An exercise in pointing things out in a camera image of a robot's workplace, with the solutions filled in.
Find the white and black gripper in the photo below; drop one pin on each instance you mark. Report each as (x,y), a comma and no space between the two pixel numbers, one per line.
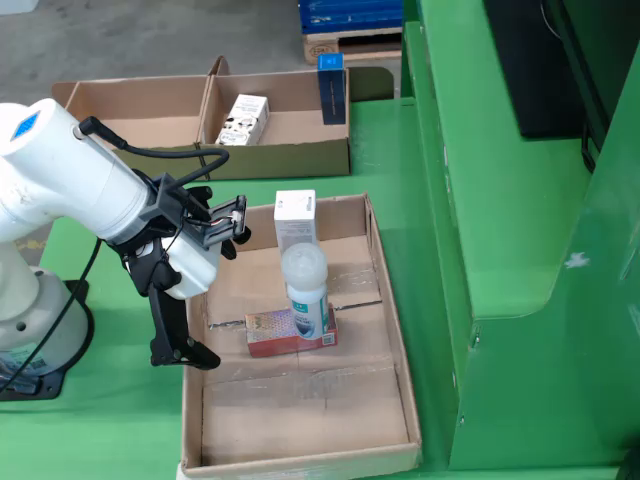
(195,265)

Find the white bottle with teal label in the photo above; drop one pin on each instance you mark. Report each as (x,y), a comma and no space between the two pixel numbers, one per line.
(305,305)

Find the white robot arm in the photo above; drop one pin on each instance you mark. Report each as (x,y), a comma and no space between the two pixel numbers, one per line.
(60,165)

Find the red holographic carton box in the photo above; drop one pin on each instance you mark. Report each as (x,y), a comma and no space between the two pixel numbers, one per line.
(270,335)

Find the tall white carton box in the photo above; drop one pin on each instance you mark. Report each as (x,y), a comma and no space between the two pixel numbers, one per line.
(295,215)

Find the shallow cardboard tray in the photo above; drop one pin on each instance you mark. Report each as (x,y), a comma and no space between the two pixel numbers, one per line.
(300,425)

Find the white hand cream box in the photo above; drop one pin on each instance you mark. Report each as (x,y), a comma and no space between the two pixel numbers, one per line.
(245,120)

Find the open cardboard box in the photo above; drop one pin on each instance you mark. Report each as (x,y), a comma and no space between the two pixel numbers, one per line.
(150,110)
(295,130)

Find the dark blue carton box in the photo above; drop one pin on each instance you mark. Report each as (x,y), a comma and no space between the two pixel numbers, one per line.
(332,95)

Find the wooden pallet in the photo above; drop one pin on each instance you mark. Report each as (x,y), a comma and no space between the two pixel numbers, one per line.
(325,50)

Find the white plastic container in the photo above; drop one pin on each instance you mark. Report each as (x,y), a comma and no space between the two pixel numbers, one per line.
(17,5)

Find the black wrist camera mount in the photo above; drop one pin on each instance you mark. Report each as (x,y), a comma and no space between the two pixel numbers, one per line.
(165,205)

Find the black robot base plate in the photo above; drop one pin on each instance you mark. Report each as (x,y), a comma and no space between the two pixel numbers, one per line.
(55,382)

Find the green metal frame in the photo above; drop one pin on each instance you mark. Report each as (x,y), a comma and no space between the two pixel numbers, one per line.
(500,225)

